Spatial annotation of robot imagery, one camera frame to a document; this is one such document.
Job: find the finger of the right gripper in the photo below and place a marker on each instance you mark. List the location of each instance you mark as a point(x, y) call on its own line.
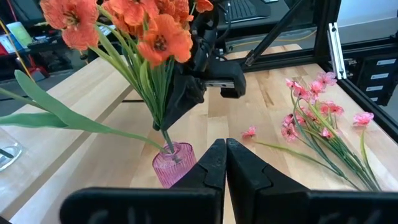
point(191, 91)
point(171, 102)

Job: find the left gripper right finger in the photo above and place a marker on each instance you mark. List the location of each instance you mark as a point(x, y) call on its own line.
point(273, 205)

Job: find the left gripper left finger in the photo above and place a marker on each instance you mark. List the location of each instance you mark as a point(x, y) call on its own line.
point(174, 205)

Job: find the pink ribbed glass vase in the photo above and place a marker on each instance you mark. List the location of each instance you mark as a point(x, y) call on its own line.
point(171, 168)

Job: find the orange artificial flower bunch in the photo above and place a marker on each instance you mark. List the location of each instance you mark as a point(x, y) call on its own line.
point(164, 40)

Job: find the pink artificial flower bunch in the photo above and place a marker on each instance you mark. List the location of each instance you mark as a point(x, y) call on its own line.
point(314, 88)

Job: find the clear glass vase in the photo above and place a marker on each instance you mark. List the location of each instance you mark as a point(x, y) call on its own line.
point(17, 152)

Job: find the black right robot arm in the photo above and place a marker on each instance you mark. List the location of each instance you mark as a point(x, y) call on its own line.
point(206, 28)

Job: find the black keyboard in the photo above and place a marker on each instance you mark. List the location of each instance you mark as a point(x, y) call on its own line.
point(245, 9)

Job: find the black labelled storage drawers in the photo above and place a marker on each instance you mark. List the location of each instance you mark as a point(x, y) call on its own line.
point(373, 93)

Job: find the green box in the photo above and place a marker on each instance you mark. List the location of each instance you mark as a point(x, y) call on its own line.
point(20, 34)

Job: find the black aluminium table frame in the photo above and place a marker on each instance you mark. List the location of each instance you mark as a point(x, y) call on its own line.
point(323, 31)

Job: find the silver aluminium bracket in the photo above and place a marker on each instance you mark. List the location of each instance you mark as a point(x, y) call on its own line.
point(337, 49)

